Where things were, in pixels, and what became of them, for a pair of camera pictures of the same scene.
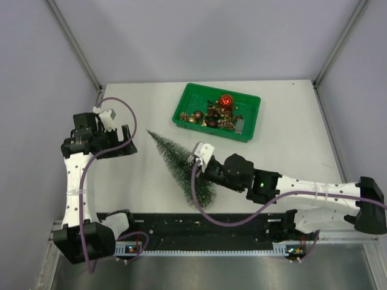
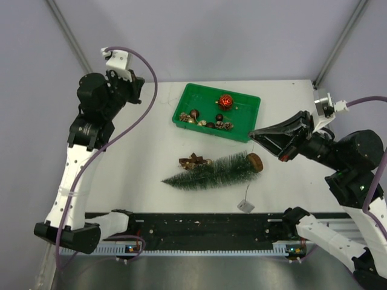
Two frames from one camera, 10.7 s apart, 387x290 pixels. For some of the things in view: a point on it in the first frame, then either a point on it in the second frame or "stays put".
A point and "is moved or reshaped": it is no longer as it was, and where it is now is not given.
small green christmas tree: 181,168 is moved or reshaped
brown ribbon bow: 214,113 → 189,164
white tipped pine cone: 184,116 stays put
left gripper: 113,134 → 134,87
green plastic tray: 214,112 stays put
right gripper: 208,167 → 283,138
